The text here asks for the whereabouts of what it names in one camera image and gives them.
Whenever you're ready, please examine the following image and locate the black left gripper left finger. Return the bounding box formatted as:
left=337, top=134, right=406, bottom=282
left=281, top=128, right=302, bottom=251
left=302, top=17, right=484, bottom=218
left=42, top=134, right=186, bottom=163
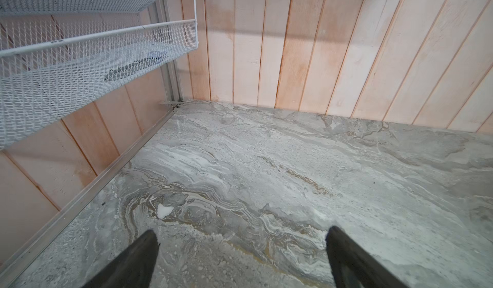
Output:
left=83, top=230, right=160, bottom=287

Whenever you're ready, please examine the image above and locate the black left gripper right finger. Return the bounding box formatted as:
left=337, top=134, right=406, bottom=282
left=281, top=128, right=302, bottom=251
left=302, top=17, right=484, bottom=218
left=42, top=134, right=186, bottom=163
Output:
left=326, top=225, right=407, bottom=288

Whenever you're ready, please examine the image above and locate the white wire mesh shelf rack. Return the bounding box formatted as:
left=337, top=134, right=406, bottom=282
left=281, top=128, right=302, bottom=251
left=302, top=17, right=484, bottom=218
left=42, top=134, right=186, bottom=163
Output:
left=1, top=0, right=198, bottom=149

